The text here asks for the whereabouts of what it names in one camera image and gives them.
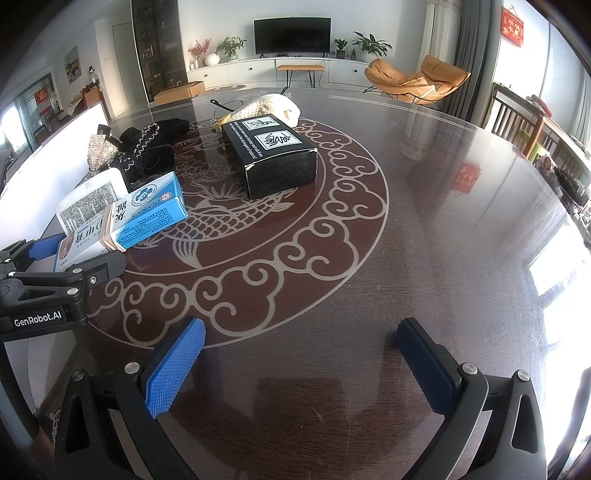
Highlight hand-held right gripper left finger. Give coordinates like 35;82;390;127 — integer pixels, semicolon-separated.
53;318;206;480

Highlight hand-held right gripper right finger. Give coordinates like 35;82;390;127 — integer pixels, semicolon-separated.
397;318;548;480

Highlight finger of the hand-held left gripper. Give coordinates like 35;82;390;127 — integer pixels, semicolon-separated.
0;233;68;278
0;250;127;305

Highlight white and blue medicine box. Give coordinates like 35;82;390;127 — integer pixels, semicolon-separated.
54;225;114;272

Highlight white printed medicine box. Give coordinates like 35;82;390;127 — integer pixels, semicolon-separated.
56;168;129;235

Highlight white storage box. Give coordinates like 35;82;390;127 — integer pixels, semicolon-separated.
0;102;112;200

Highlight black fuzzy cloth item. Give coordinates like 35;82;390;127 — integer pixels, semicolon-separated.
115;143;175;184

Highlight black packet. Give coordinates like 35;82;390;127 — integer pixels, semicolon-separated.
120;119;191;149

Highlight black cardboard box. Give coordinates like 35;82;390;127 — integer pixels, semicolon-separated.
222;113;318;201

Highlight wooden sideboard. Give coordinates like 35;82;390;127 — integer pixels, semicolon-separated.
46;78;105;121

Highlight brown cardboard box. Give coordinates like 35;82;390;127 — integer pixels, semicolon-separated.
153;80;206;106

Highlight dark glass display cabinet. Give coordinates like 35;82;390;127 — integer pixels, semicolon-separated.
130;0;188;103

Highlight red flowers in vase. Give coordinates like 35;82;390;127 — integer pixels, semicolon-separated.
188;40;213;70

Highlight white television cabinet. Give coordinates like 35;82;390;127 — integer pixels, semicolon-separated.
187;55;385;92

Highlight cluttered side shelf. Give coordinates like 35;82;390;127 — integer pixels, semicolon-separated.
531;92;591;217

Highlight dark wooden chair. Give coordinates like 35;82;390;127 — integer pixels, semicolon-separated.
484;83;557;158

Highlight wooden bench with black legs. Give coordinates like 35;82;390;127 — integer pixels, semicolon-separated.
277;64;327;91

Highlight orange lounge chair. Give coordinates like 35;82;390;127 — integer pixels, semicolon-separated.
364;55;472;106

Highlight black television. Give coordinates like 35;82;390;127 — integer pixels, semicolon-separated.
253;17;332;57

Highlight grey curtain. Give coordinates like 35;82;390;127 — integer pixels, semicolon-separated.
442;0;505;128

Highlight large leafy potted plant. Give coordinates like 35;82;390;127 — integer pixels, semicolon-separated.
352;31;393;60

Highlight white sheer curtain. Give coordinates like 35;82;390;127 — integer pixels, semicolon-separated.
421;0;459;71

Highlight framed wall painting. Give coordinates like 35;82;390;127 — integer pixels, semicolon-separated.
63;45;81;85

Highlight thin black looped cord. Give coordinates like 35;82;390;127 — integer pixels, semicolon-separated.
210;97;246;116

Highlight red wall hanging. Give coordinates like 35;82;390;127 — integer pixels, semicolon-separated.
502;6;526;48

